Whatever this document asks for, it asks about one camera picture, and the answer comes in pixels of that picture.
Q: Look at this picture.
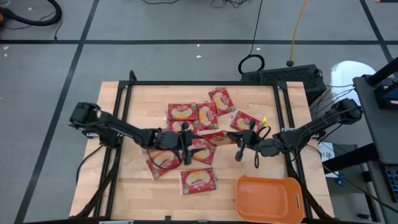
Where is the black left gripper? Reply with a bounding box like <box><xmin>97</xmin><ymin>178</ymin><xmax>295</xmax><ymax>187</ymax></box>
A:
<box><xmin>154</xmin><ymin>121</ymin><xmax>206</xmax><ymax>166</ymax></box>

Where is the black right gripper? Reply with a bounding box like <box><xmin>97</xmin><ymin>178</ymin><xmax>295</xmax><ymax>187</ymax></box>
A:
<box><xmin>226</xmin><ymin>120</ymin><xmax>283</xmax><ymax>162</ymax></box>

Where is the orange plastic basket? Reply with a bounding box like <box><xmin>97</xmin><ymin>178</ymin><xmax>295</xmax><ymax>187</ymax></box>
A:
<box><xmin>235</xmin><ymin>174</ymin><xmax>305</xmax><ymax>224</ymax></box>

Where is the black computer tower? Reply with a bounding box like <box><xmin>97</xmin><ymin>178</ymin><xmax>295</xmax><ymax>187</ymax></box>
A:
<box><xmin>241</xmin><ymin>64</ymin><xmax>327</xmax><ymax>106</ymax></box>

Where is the white paper label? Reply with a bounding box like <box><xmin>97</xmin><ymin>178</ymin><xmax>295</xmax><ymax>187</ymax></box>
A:
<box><xmin>317</xmin><ymin>141</ymin><xmax>336</xmax><ymax>162</ymax></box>

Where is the black desk beam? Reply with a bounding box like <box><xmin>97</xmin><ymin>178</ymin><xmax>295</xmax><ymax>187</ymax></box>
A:
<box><xmin>322</xmin><ymin>142</ymin><xmax>381</xmax><ymax>175</ymax></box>

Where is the grey side desk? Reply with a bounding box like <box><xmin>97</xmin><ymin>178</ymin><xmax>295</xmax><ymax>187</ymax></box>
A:
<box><xmin>353</xmin><ymin>74</ymin><xmax>398</xmax><ymax>166</ymax></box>

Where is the dark device with blue screen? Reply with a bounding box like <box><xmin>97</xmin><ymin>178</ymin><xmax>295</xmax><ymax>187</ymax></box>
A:
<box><xmin>373</xmin><ymin>83</ymin><xmax>398</xmax><ymax>110</ymax></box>

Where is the black keyboard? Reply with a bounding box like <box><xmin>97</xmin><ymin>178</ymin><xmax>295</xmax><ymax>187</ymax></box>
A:
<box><xmin>384</xmin><ymin>164</ymin><xmax>398</xmax><ymax>203</ymax></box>

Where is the black monitor pole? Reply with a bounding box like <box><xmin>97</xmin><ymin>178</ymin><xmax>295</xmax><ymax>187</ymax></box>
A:
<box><xmin>366</xmin><ymin>57</ymin><xmax>398</xmax><ymax>86</ymax></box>

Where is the black metal table frame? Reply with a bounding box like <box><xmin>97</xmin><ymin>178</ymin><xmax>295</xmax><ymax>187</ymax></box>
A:
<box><xmin>73</xmin><ymin>70</ymin><xmax>335</xmax><ymax>224</ymax></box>

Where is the yellow cable with black plug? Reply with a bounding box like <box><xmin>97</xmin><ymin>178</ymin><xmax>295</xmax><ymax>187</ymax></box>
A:
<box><xmin>285</xmin><ymin>0</ymin><xmax>308</xmax><ymax>68</ymax></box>

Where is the black coiled floor cable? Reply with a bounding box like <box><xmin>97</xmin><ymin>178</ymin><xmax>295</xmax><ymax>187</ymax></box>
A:
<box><xmin>238</xmin><ymin>0</ymin><xmax>266</xmax><ymax>75</ymax></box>

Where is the black left arm base cable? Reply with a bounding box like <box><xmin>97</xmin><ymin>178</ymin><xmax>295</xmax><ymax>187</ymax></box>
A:
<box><xmin>75</xmin><ymin>144</ymin><xmax>105</xmax><ymax>185</ymax></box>

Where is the black vacuum hose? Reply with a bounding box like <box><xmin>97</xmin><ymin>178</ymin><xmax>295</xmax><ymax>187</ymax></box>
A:
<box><xmin>0</xmin><ymin>0</ymin><xmax>62</xmax><ymax>27</ymax></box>

